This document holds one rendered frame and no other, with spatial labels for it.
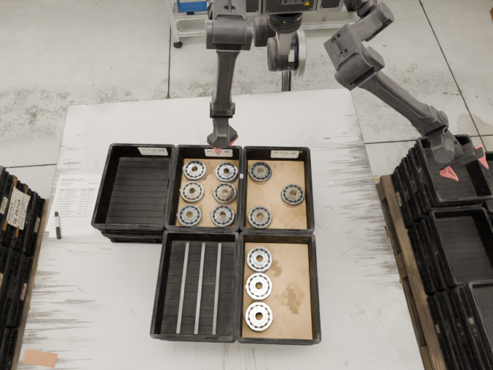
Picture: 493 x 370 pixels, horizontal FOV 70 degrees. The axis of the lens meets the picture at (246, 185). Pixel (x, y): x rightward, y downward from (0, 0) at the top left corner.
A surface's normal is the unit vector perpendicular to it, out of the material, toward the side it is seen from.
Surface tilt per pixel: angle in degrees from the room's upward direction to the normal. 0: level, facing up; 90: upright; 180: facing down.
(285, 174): 0
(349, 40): 55
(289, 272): 0
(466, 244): 0
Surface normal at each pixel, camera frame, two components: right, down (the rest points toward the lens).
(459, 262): -0.01, -0.44
